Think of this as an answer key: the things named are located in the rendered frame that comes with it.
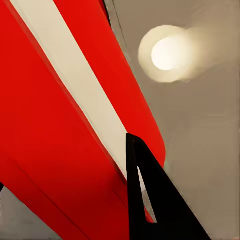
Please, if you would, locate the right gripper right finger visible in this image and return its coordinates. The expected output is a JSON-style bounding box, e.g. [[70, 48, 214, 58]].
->
[[125, 133, 211, 240]]

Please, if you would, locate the radio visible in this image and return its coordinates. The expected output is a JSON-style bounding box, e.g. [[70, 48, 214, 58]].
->
[[0, 0, 166, 240]]

